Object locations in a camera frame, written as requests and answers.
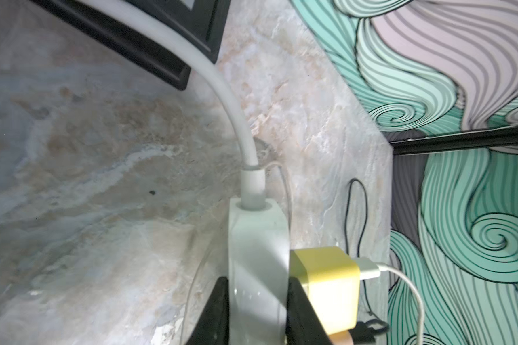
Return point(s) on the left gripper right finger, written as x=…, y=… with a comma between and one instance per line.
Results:
x=302, y=326

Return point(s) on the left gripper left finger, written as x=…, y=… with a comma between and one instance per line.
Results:
x=213, y=326

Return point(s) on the white power strip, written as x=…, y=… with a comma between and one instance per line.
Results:
x=258, y=257

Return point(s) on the yellow charger adapter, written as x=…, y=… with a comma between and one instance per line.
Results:
x=331, y=281

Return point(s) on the black chessboard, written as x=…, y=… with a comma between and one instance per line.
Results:
x=166, y=38

